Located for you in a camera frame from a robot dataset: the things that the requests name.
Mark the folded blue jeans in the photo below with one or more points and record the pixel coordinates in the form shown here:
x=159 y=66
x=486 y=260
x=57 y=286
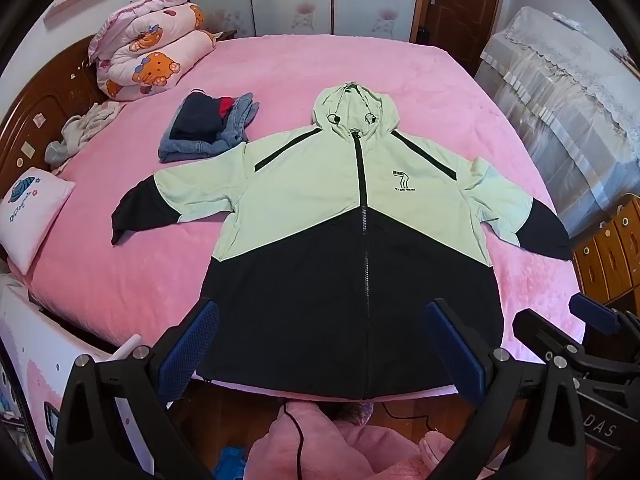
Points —
x=235 y=130

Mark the blue plastic thing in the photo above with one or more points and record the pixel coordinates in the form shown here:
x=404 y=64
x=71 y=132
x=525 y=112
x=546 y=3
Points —
x=231 y=465

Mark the wooden door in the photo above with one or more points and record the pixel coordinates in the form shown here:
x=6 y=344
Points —
x=470 y=5

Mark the lace covered furniture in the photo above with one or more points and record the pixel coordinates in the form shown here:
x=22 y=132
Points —
x=560 y=100

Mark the folded pink cartoon quilt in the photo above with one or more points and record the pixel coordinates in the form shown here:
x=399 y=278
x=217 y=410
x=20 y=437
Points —
x=150 y=55

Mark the small pink printed pillow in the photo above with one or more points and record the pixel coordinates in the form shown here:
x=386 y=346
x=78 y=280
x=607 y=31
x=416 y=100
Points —
x=35 y=215

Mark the pink wall shelf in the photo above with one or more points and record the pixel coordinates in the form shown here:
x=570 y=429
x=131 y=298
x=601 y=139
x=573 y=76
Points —
x=75 y=2

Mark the folded navy garment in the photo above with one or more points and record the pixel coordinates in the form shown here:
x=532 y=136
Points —
x=197 y=115

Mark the pink blanket on bed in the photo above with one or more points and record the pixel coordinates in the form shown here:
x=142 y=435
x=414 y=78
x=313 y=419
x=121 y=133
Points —
x=325 y=60

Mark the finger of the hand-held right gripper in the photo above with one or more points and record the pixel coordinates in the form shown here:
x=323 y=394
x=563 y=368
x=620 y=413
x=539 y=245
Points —
x=537 y=327
x=592 y=307

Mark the green and black hooded jacket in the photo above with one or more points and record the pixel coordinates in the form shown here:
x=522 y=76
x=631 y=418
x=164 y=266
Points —
x=320 y=185

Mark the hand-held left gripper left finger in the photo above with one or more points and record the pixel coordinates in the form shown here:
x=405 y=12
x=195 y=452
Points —
x=192 y=345

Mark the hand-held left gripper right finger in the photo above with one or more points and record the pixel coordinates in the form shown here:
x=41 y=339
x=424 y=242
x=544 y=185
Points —
x=457 y=350

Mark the wooden headboard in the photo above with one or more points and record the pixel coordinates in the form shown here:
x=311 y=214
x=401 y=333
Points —
x=40 y=100

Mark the wooden drawer cabinet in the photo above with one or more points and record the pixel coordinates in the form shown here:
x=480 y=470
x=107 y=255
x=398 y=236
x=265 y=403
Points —
x=610 y=250

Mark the person's pink fleece clothing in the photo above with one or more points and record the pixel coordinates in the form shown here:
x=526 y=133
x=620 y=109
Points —
x=340 y=450

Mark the crumpled grey-white garment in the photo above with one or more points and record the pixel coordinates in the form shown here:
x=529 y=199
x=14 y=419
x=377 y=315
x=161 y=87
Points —
x=85 y=130

